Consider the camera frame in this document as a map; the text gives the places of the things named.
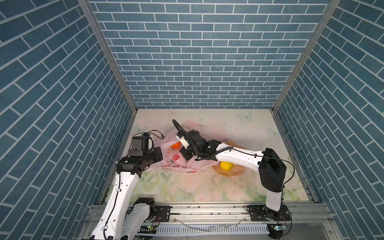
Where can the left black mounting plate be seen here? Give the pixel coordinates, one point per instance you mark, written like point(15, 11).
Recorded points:
point(162, 214)

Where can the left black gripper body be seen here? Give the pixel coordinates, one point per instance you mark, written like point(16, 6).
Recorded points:
point(152, 156)

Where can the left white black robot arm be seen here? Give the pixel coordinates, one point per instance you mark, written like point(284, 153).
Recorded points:
point(115, 223)

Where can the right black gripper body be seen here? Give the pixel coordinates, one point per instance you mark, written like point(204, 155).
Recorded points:
point(187, 153)

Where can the white ventilation grille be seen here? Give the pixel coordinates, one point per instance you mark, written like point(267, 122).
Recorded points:
point(205, 230)

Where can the yellow fake lemon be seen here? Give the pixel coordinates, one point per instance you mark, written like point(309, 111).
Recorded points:
point(226, 166)

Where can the pink plastic bag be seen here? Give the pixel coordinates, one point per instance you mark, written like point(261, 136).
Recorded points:
point(173, 159)

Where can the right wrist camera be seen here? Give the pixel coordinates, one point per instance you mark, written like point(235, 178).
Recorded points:
point(183, 141)

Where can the peach lotus shaped bowl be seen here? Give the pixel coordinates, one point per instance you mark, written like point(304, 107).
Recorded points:
point(236, 171)

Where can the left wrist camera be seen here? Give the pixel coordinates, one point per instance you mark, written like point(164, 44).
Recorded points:
point(141, 145)

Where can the orange fake fruit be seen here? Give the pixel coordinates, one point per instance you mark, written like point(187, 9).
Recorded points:
point(176, 146)

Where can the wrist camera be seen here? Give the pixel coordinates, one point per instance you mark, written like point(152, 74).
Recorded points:
point(183, 141)
point(141, 145)

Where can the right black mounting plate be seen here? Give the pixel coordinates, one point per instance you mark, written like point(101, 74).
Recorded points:
point(262, 213)

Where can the black mounting plate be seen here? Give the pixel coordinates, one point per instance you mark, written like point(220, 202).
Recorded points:
point(262, 213)
point(162, 214)

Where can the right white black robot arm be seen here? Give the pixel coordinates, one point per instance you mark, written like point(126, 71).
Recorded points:
point(270, 167)

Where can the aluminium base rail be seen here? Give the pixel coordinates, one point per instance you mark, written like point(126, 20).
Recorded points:
point(311, 219)

